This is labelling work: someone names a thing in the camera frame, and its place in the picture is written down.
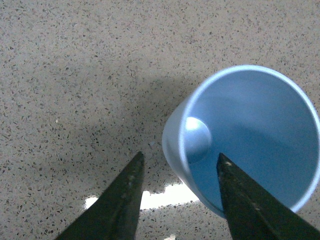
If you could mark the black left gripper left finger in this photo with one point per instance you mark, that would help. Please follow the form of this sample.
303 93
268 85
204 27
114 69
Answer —
115 214

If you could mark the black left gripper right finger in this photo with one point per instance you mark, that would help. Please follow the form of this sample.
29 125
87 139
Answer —
252 213

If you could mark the blue plastic cup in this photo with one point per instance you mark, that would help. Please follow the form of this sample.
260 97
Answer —
258 118

